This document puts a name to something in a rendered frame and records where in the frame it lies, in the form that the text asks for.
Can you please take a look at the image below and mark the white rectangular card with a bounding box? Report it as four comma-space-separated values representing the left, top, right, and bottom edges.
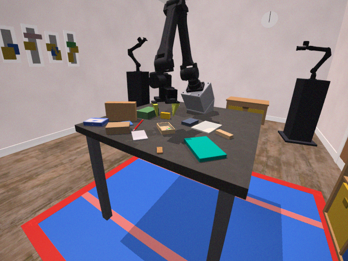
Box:
132, 130, 148, 141

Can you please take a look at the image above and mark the tan rectangular wooden block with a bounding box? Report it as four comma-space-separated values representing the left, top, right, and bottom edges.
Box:
215, 129, 234, 139

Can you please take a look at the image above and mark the brown rectangular box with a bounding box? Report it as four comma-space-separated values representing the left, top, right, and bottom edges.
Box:
105, 101, 137, 121

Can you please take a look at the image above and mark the wooden ball-in-hole puzzle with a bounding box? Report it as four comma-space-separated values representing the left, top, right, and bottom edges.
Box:
157, 122, 175, 135

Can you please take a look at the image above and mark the yellow rectangular block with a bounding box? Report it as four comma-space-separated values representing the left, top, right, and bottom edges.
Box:
160, 112, 171, 119

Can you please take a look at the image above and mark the tan rectangular box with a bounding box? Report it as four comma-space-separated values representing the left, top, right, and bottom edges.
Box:
105, 122, 130, 135

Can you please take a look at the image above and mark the green box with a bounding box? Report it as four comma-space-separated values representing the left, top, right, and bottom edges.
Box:
137, 107, 156, 120

